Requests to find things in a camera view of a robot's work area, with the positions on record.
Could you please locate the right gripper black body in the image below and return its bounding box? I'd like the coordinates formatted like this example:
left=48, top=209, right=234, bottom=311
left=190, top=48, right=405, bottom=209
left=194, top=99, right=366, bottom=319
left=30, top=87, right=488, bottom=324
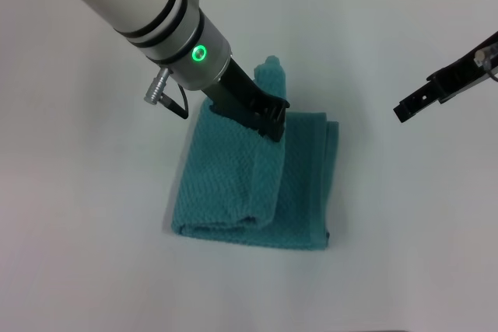
left=426, top=30, right=498, bottom=105

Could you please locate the teal waffle-weave towel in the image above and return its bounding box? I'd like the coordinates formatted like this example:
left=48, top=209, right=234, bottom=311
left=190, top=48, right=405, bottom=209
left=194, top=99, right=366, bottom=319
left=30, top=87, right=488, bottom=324
left=170, top=55, right=342, bottom=252

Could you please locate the black cable with silver connector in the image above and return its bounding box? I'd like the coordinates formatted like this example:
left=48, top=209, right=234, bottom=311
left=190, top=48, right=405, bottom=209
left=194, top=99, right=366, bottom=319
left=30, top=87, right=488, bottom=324
left=144, top=68, right=189, bottom=120

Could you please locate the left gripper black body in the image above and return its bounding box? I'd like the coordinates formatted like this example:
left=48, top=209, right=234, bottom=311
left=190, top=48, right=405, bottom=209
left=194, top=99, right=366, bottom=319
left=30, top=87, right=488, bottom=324
left=200, top=58, right=274, bottom=131

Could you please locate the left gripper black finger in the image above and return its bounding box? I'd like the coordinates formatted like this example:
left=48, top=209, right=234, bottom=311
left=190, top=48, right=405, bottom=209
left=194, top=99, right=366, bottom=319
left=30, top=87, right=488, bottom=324
left=269, top=95, right=291, bottom=142
left=254, top=107, right=276, bottom=140

